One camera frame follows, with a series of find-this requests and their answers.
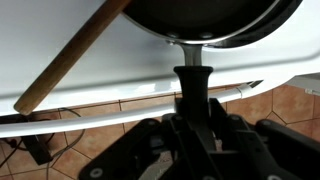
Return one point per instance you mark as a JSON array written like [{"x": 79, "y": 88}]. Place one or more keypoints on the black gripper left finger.
[{"x": 130, "y": 156}]

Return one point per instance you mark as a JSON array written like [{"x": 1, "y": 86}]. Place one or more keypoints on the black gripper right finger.
[{"x": 271, "y": 150}]

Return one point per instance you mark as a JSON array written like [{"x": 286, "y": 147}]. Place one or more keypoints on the wooden spatula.
[{"x": 69, "y": 55}]

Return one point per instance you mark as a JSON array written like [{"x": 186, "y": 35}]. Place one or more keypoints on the black frying pan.
[{"x": 192, "y": 24}]

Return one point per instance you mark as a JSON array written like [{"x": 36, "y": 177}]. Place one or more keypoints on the white electric stove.
[{"x": 128, "y": 62}]

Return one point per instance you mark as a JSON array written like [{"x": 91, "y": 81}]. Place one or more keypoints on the black power adapter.
[{"x": 37, "y": 149}]

